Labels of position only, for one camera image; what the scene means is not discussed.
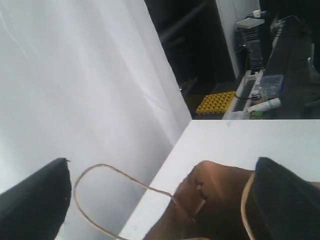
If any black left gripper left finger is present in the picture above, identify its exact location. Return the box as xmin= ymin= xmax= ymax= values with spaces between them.
xmin=0 ymin=158 xmax=72 ymax=240

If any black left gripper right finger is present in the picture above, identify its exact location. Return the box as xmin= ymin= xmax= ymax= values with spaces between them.
xmin=252 ymin=157 xmax=320 ymax=240

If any white cap bottle near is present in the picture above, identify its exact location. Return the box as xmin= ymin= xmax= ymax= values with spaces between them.
xmin=250 ymin=90 xmax=262 ymax=106

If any grey computer tower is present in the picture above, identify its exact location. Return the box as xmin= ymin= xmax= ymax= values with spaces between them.
xmin=235 ymin=17 xmax=265 ymax=72

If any yellow egg crate tray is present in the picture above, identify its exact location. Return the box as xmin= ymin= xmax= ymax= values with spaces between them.
xmin=195 ymin=91 xmax=236 ymax=115

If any green lid small jar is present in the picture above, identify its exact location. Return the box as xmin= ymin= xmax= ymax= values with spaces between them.
xmin=250 ymin=111 xmax=264 ymax=120

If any white plastic storage bin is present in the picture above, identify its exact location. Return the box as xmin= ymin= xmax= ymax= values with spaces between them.
xmin=222 ymin=70 xmax=264 ymax=120

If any white tube green cap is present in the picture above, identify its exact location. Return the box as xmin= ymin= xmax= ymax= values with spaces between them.
xmin=247 ymin=98 xmax=281 ymax=113

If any clear plastic lidded box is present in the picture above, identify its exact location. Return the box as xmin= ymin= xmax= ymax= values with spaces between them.
xmin=257 ymin=74 xmax=284 ymax=100

